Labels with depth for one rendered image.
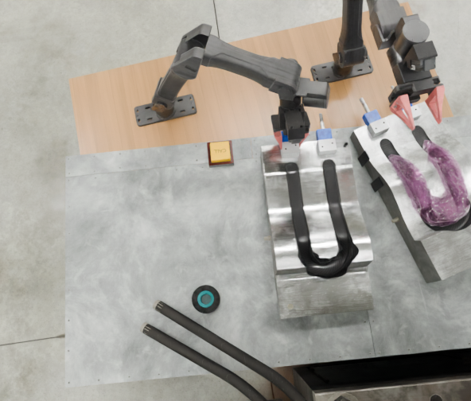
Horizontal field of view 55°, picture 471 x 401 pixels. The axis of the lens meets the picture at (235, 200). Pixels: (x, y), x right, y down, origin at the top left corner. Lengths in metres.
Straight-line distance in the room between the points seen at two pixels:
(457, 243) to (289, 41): 0.84
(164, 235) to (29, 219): 1.18
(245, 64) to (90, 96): 0.68
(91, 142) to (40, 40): 1.39
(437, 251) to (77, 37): 2.17
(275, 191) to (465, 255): 0.54
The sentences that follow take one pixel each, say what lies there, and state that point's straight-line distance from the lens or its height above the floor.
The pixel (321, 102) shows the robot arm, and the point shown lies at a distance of 1.19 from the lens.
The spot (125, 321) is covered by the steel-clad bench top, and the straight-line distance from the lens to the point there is 1.40.
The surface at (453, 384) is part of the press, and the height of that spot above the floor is 0.79.
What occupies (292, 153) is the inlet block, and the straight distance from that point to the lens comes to 1.32.
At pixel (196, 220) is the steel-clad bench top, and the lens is 1.39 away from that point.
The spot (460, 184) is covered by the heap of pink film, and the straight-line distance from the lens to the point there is 1.44.
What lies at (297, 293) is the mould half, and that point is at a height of 0.86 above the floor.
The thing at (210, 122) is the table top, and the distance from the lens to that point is 1.49.
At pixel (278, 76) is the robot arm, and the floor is 1.18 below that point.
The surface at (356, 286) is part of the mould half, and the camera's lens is 1.33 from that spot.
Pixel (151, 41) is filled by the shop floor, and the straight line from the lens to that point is 2.66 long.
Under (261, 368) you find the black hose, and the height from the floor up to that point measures 0.91.
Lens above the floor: 2.15
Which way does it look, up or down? 75 degrees down
